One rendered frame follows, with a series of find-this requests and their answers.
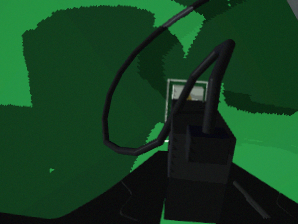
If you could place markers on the green circuit board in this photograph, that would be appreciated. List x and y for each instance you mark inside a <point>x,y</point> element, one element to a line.
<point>58,59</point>

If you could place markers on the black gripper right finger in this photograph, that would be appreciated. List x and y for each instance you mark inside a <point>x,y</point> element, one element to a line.
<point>251,201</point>

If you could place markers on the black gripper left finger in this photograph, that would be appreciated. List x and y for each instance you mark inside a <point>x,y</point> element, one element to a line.
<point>136,199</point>

